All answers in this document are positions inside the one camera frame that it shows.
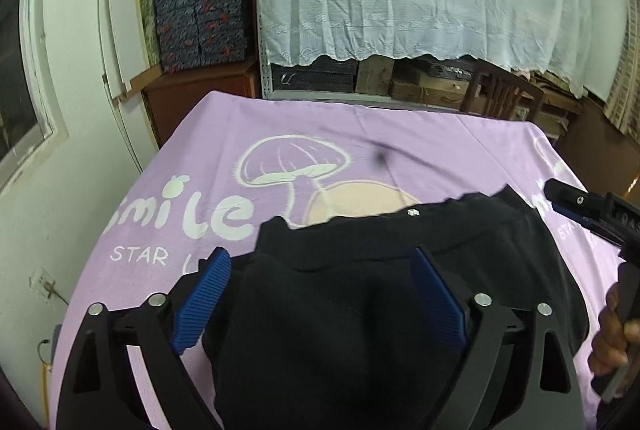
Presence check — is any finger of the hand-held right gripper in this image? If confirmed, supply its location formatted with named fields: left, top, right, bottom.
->
left=543, top=179, right=608, bottom=229

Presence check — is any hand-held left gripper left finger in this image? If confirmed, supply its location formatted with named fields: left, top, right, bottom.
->
left=55, top=247, right=232, bottom=430

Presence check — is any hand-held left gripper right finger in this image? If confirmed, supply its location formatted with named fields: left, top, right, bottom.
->
left=410, top=247, right=586, bottom=430

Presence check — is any black hoodie with yellow lining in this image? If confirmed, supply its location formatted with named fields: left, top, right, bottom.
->
left=202, top=185, right=592, bottom=430

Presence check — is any person's right hand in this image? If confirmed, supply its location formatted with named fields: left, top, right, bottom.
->
left=587, top=282, right=640, bottom=378

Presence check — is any dark wooden chair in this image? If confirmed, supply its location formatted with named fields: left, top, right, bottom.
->
left=459, top=58, right=546, bottom=125

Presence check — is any purple printed blanket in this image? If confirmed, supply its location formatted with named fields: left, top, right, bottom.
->
left=50, top=90, right=603, bottom=430

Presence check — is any brown wooden cabinet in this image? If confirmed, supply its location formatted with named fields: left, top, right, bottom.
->
left=142, top=60, right=263, bottom=147

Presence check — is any stack of blue patterned boxes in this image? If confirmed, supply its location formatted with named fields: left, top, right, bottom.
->
left=152, top=0, right=252, bottom=75

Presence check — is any white board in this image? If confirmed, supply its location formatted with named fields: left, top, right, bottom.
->
left=97, top=0, right=146, bottom=173

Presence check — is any white wall socket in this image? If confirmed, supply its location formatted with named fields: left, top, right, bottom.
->
left=29, top=267, right=64, bottom=304

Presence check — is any window with white frame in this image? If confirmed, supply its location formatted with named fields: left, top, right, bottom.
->
left=0, top=0, right=69, bottom=191

